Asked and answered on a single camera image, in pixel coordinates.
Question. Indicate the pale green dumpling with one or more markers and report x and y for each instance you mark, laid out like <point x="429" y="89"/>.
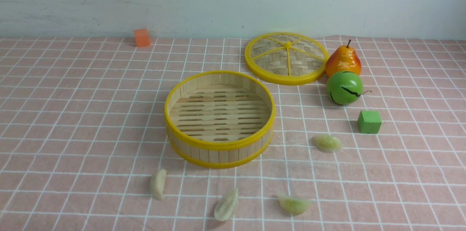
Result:
<point x="327" y="143"/>

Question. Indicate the white dumpling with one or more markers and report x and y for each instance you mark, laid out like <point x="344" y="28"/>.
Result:
<point x="157" y="184"/>
<point x="226" y="207"/>

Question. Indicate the green dumpling front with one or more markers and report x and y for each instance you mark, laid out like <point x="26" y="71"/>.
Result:
<point x="292" y="204"/>

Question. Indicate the bamboo steamer tray yellow rim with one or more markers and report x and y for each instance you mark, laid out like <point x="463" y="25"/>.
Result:
<point x="219" y="119"/>

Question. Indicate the woven bamboo steamer lid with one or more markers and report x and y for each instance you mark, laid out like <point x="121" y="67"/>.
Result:
<point x="286" y="58"/>

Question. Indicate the orange foam cube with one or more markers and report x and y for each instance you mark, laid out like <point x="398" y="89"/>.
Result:
<point x="142" y="37"/>

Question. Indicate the green toy apple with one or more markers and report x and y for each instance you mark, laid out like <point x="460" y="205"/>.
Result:
<point x="345" y="87"/>

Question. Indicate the orange yellow toy pear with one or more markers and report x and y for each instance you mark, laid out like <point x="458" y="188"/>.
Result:
<point x="343" y="59"/>

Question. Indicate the green foam cube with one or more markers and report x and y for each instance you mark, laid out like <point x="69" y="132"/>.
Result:
<point x="369" y="122"/>

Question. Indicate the pink checkered tablecloth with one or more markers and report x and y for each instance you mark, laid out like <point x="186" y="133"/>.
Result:
<point x="82" y="132"/>

